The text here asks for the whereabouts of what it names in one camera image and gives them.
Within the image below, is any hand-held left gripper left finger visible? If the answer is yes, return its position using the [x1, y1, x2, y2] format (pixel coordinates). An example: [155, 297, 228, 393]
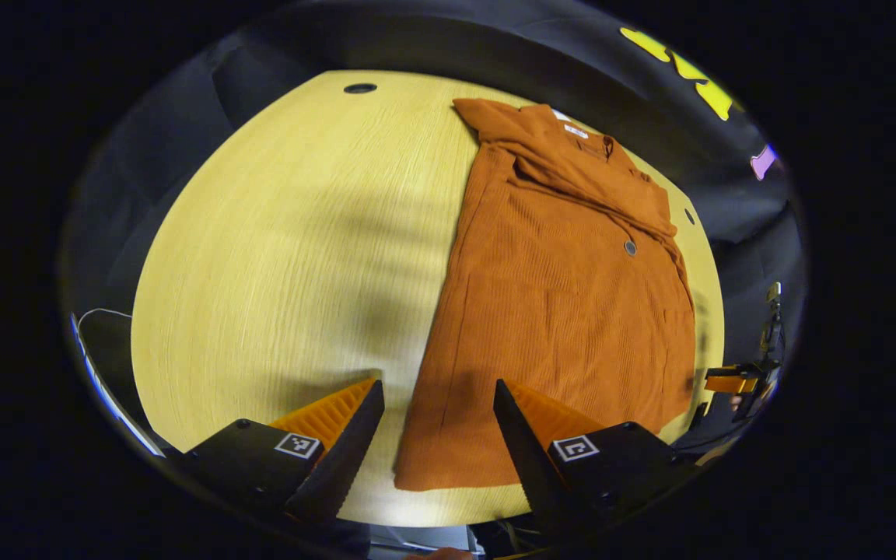
[176, 378, 385, 526]

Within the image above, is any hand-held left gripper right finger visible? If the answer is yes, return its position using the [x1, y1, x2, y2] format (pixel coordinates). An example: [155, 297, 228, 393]
[493, 379, 698, 534]

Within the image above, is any orange button jacket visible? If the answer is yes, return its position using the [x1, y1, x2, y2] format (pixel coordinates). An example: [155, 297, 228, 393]
[394, 98, 698, 492]

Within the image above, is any black backdrop cloth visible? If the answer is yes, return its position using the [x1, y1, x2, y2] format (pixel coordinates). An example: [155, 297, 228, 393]
[59, 0, 807, 448]

